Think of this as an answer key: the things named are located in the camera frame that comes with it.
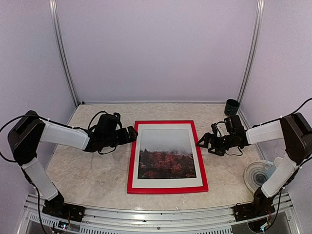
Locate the left aluminium corner post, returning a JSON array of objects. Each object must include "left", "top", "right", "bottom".
[{"left": 49, "top": 0, "right": 79, "bottom": 108}]

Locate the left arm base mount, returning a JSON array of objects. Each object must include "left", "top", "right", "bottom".
[{"left": 42, "top": 203, "right": 85, "bottom": 222}]

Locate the dark green cup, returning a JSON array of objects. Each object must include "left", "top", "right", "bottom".
[{"left": 224, "top": 99, "right": 240, "bottom": 117}]

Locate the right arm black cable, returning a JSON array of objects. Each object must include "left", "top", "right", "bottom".
[{"left": 253, "top": 97, "right": 312, "bottom": 127}]

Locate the right aluminium corner post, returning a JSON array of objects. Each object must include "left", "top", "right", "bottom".
[{"left": 237, "top": 0, "right": 265, "bottom": 104}]

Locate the aluminium corner post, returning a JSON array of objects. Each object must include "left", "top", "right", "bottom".
[
  {"left": 237, "top": 0, "right": 265, "bottom": 104},
  {"left": 49, "top": 0, "right": 79, "bottom": 108}
]

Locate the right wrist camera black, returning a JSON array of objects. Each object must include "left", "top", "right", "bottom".
[{"left": 211, "top": 123, "right": 222, "bottom": 137}]

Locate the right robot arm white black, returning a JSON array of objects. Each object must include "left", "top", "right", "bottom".
[{"left": 196, "top": 112, "right": 312, "bottom": 216}]

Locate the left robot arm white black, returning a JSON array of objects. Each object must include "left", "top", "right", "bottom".
[{"left": 7, "top": 110, "right": 138, "bottom": 217}]

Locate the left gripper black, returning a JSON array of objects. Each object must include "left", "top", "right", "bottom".
[{"left": 103, "top": 126, "right": 137, "bottom": 148}]

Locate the white mat board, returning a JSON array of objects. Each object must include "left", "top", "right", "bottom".
[{"left": 132, "top": 123, "right": 203, "bottom": 189}]

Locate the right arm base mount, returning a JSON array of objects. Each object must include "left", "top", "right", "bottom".
[{"left": 233, "top": 203, "right": 275, "bottom": 222}]

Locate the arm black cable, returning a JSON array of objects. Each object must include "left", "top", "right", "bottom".
[
  {"left": 0, "top": 116, "right": 25, "bottom": 164},
  {"left": 253, "top": 97, "right": 312, "bottom": 127}
]

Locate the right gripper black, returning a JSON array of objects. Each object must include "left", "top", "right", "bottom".
[{"left": 196, "top": 132, "right": 235, "bottom": 156}]

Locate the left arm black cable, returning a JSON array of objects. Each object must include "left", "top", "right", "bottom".
[{"left": 0, "top": 116, "right": 25, "bottom": 164}]

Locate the autumn forest photo print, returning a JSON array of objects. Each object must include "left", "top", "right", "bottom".
[{"left": 137, "top": 129, "right": 196, "bottom": 179}]

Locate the aluminium front rail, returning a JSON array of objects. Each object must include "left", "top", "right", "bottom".
[{"left": 17, "top": 192, "right": 300, "bottom": 234}]

